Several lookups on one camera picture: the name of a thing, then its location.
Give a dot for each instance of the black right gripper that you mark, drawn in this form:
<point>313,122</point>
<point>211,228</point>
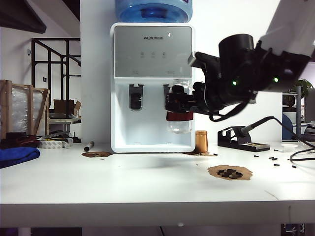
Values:
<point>209,98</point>

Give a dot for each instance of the clear bottle with red bands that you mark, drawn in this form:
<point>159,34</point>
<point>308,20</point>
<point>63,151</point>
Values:
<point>178,117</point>

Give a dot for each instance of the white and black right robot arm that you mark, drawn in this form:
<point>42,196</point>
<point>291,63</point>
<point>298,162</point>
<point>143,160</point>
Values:
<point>285,22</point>

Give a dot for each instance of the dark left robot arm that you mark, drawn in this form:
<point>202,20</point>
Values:
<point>17,14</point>

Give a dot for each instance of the grey dispenser tap lever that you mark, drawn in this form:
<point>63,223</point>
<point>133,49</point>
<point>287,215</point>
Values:
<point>166,89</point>
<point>135,98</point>

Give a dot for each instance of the white water dispenser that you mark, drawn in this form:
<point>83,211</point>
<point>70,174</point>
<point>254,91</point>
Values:
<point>152,49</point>

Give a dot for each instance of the blue water jug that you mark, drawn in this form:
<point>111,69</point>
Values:
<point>128,12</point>

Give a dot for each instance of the copper cylindrical can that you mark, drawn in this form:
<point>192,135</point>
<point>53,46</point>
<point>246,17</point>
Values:
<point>201,142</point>

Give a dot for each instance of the brown patch under can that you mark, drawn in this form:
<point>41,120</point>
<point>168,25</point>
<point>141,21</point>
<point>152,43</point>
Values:
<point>206,154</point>

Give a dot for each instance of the black soldering iron stand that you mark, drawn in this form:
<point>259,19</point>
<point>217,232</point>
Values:
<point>236,146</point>

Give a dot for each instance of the black soldering iron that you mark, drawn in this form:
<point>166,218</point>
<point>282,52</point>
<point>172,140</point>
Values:
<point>253,125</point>

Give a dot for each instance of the large brown scorched patch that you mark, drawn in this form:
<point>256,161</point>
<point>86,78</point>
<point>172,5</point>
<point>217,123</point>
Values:
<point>214,172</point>

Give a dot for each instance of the small brown scorched patch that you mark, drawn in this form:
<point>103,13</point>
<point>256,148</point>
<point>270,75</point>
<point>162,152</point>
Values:
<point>96,154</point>

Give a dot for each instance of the black marker pen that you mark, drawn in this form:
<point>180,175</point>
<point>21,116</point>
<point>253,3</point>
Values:
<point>88,147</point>

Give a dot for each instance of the blue office chair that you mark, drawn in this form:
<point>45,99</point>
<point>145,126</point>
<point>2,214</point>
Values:
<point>286,127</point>

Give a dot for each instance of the brown cardboard box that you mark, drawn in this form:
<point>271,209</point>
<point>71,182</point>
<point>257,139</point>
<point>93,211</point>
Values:
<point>62,107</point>

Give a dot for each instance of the round metal side table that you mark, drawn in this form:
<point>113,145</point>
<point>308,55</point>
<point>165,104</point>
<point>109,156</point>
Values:
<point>64,121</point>

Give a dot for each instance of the clear solder spool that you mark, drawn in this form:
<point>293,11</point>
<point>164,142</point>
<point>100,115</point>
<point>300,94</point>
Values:
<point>289,148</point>

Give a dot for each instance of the green potted plant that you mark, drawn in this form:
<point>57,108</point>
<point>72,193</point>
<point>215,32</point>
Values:
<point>305,84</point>

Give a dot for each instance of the black stair railing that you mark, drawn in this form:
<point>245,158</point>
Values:
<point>50,73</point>

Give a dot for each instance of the grey computer monitor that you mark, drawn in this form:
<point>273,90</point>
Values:
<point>310,105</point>

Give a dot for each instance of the white tape roll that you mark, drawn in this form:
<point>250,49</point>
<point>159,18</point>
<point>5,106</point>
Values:
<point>54,145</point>

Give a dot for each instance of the dark red bundle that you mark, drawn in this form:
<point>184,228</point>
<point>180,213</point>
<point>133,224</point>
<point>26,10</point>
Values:
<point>22,140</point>

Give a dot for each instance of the blue folded cloth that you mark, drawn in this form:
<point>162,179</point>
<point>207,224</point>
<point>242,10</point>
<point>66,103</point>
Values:
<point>17,156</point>

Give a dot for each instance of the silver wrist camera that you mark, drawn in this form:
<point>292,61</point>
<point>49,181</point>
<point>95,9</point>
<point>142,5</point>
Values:
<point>192,59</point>

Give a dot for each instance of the grey metal post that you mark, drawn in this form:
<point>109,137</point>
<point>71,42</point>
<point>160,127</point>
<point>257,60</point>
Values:
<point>298,110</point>

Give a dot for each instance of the wooden crate frame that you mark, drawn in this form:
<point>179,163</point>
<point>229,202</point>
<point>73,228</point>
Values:
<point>8,110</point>

